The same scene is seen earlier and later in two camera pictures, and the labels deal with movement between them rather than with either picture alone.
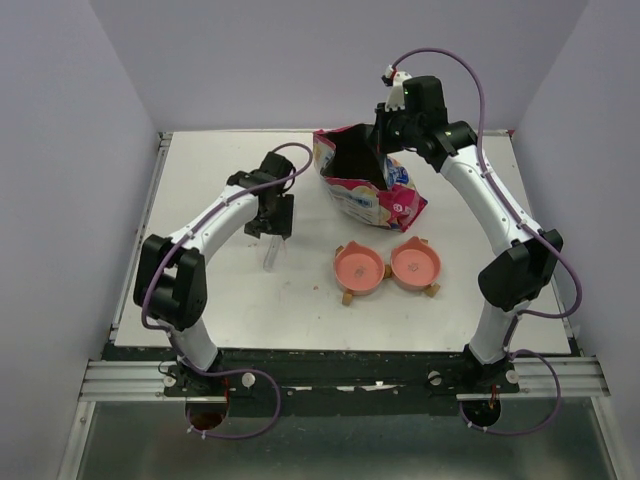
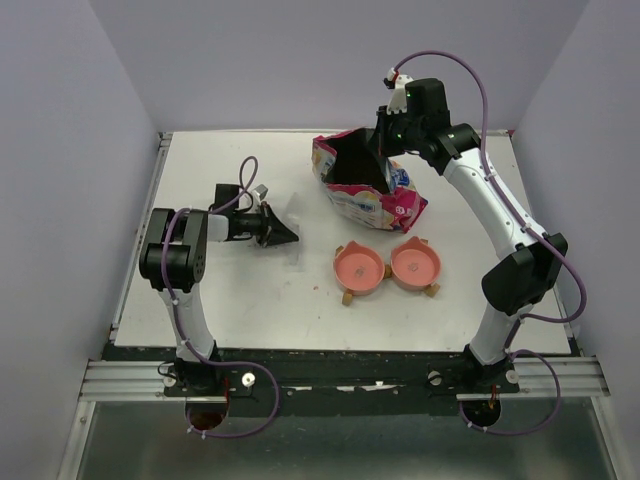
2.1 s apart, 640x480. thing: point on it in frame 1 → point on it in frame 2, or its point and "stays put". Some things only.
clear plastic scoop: [271, 254] → [293, 222]
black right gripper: [377, 137] stays put
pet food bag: [361, 182] stays put
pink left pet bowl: [358, 269] stays put
